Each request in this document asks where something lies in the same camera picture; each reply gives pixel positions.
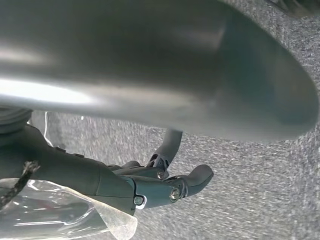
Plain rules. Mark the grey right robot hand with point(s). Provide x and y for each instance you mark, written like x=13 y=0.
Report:
x=75 y=179

